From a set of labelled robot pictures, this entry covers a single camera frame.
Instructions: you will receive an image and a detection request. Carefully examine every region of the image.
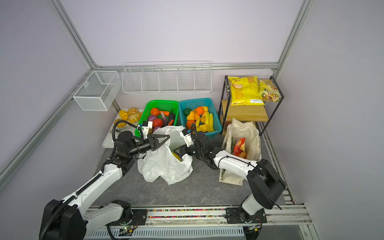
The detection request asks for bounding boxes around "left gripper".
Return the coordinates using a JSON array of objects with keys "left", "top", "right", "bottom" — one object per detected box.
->
[{"left": 128, "top": 134, "right": 170, "bottom": 157}]

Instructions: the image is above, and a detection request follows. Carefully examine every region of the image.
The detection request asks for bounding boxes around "yellow banana bunch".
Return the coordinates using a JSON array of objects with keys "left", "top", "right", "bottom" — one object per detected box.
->
[{"left": 172, "top": 152, "right": 183, "bottom": 162}]

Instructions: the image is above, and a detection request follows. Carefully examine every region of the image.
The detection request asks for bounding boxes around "white plastic grocery bag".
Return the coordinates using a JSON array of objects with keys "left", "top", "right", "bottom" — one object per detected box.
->
[{"left": 138, "top": 126, "right": 193, "bottom": 185}]

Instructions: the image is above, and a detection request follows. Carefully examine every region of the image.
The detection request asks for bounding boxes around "red Lays chips bag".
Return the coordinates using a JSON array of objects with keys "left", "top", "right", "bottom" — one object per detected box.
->
[{"left": 233, "top": 138, "right": 247, "bottom": 159}]

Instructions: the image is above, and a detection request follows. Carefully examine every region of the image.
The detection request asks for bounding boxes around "canvas tote bag floral print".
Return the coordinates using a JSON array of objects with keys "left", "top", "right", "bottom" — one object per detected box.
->
[{"left": 218, "top": 117, "right": 262, "bottom": 186}]

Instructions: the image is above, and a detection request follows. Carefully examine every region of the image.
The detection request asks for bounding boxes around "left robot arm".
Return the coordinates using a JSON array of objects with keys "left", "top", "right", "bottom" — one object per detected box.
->
[{"left": 39, "top": 121, "right": 171, "bottom": 240}]

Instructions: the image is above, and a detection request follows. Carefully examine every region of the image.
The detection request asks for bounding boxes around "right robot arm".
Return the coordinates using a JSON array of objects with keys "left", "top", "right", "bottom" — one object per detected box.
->
[{"left": 176, "top": 124, "right": 286, "bottom": 216}]

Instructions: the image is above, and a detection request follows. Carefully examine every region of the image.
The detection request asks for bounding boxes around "red tomato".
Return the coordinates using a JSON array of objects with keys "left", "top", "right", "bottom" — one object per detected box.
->
[{"left": 152, "top": 119, "right": 164, "bottom": 128}]

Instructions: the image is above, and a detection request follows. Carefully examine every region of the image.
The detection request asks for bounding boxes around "purple onion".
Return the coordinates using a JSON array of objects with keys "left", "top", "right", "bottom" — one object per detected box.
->
[{"left": 148, "top": 115, "right": 158, "bottom": 122}]

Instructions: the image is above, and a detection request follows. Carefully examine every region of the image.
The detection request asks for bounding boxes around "orange fruit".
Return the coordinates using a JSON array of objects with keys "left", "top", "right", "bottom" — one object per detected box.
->
[{"left": 186, "top": 120, "right": 196, "bottom": 130}]

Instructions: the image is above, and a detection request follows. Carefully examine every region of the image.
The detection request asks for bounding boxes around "green plastic basket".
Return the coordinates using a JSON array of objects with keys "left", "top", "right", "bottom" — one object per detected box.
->
[{"left": 139, "top": 100, "right": 179, "bottom": 126}]

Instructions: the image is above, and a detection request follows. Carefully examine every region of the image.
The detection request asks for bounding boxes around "croissant bread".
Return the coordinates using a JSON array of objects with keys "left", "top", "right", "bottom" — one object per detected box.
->
[{"left": 114, "top": 119, "right": 127, "bottom": 129}]

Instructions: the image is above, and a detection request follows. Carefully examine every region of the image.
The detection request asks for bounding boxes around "white bread tray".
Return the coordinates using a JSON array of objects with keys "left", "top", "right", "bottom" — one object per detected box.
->
[{"left": 102, "top": 113, "right": 136, "bottom": 149}]

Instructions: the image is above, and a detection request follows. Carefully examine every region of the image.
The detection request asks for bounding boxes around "teal plastic basket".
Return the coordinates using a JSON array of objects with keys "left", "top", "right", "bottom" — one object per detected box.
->
[{"left": 179, "top": 98, "right": 223, "bottom": 138}]

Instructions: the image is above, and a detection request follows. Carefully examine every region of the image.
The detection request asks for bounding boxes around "small white mesh basket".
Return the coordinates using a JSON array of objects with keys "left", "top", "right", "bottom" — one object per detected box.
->
[{"left": 73, "top": 71, "right": 122, "bottom": 112}]

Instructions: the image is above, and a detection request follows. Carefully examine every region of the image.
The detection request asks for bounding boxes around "large yellow chips bag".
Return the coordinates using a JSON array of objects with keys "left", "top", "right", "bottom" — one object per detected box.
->
[{"left": 228, "top": 76, "right": 265, "bottom": 106}]

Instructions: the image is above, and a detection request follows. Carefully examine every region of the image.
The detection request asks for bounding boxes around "black wooden shelf rack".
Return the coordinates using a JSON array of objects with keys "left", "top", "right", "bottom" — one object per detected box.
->
[{"left": 218, "top": 76, "right": 285, "bottom": 136}]

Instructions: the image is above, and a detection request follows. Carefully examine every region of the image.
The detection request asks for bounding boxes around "small yellow snack bag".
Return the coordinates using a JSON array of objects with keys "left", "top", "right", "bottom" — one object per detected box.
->
[{"left": 259, "top": 80, "right": 281, "bottom": 103}]

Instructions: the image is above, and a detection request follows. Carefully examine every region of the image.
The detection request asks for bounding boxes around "long white wire basket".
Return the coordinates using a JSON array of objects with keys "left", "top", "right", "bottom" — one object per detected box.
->
[{"left": 122, "top": 61, "right": 213, "bottom": 94}]

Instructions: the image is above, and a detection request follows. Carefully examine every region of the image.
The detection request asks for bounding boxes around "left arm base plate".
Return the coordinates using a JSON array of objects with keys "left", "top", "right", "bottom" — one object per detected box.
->
[{"left": 110, "top": 209, "right": 148, "bottom": 226}]

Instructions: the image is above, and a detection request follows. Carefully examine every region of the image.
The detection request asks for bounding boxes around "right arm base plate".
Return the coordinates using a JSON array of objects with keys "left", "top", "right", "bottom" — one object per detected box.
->
[{"left": 225, "top": 207, "right": 267, "bottom": 224}]

